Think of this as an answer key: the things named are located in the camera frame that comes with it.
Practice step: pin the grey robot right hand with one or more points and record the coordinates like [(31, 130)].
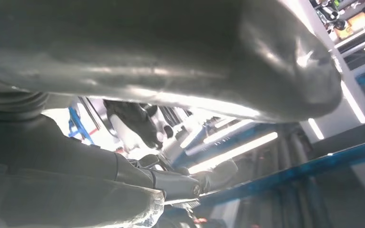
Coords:
[(138, 47)]

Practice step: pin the black and silver humanoid robot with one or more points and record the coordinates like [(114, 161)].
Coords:
[(138, 122)]

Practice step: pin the ceiling light strip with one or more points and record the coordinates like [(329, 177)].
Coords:
[(233, 152)]

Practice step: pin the white square pillar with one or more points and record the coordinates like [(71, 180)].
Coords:
[(355, 91)]

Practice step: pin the blue metal shelving frame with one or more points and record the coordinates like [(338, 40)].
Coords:
[(295, 171)]

